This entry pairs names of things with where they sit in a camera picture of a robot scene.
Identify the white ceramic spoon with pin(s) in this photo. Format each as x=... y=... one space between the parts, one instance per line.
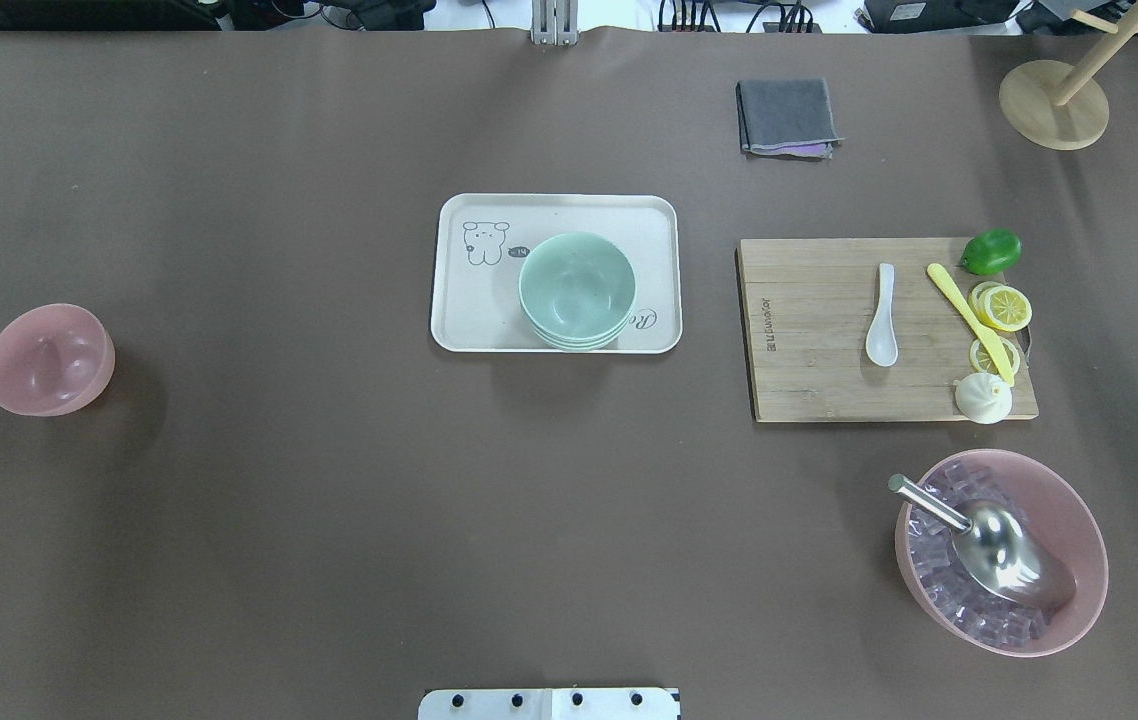
x=880 y=345

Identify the small pink bowl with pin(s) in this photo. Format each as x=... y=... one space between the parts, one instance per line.
x=55 y=359

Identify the green bowl stack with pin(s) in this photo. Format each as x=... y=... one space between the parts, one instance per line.
x=577 y=290

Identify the large pink bowl with ice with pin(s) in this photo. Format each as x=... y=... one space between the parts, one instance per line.
x=1056 y=517

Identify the cream cartoon tray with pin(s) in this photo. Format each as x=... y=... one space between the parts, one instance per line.
x=483 y=239

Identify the wooden cutting board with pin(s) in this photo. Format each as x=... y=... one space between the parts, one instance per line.
x=807 y=306

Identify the folded grey cloth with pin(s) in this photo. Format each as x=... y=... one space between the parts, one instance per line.
x=786 y=117

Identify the lemon slice lower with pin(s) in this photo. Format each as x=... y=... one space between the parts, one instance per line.
x=981 y=360

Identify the lemon slice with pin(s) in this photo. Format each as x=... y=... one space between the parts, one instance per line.
x=1000 y=306
x=981 y=360

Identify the yellow plastic knife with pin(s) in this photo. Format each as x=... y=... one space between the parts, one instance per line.
x=987 y=337

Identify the green pepper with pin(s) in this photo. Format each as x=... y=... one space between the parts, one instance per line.
x=991 y=252

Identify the lemon slice upper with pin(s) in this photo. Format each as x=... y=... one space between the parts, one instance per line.
x=1000 y=306

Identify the metal ice scoop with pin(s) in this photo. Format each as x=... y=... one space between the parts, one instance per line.
x=1001 y=555

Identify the wooden mug tree stand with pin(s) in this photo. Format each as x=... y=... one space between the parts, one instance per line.
x=1059 y=105

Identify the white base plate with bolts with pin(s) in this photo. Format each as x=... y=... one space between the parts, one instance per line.
x=552 y=703

